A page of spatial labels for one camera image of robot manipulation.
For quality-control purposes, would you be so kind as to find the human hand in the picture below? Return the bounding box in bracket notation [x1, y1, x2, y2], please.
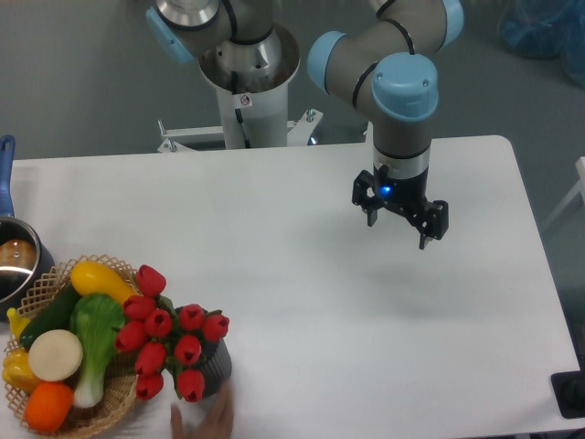
[170, 381, 235, 439]

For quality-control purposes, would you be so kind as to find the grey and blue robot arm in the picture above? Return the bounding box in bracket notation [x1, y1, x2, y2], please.
[145, 1, 464, 244]

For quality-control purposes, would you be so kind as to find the yellow banana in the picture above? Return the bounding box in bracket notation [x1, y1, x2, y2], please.
[6, 307, 31, 339]

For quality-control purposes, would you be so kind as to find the dark grey ribbed vase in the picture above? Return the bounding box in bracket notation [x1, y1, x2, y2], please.
[174, 305, 234, 398]

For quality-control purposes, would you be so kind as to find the yellow bell pepper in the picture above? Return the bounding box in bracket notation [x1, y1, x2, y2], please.
[2, 348, 42, 393]

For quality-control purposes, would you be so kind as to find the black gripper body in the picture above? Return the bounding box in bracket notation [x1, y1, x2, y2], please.
[352, 165, 449, 240]

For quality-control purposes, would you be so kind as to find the orange fruit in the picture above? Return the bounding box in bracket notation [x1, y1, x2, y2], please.
[24, 382, 73, 434]

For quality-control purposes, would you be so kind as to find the green bok choy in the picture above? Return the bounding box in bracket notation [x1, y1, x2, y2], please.
[69, 293, 125, 409]

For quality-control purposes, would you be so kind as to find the red tulip bouquet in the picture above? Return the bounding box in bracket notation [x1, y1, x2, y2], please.
[113, 263, 231, 403]

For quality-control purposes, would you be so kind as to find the black device at edge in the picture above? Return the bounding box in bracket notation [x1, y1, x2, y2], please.
[550, 370, 584, 419]

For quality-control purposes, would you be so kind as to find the green cucumber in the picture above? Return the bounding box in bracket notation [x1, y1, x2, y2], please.
[19, 284, 81, 349]

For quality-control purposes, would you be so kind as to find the blue plastic bag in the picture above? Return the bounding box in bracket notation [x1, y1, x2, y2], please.
[497, 1, 584, 87]

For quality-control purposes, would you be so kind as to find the white round radish slice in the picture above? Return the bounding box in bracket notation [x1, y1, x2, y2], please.
[28, 329, 83, 381]

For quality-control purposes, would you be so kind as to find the blue handled saucepan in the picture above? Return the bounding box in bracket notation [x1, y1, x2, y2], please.
[1, 134, 54, 323]

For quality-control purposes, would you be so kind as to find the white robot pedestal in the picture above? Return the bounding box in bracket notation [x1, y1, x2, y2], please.
[158, 24, 324, 152]

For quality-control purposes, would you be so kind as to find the woven wicker basket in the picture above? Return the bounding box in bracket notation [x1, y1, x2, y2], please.
[1, 254, 136, 438]

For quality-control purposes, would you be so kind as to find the yellow squash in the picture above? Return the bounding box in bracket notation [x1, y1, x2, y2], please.
[69, 261, 136, 305]

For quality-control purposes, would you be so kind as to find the white chair frame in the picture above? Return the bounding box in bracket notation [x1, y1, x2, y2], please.
[542, 156, 584, 233]

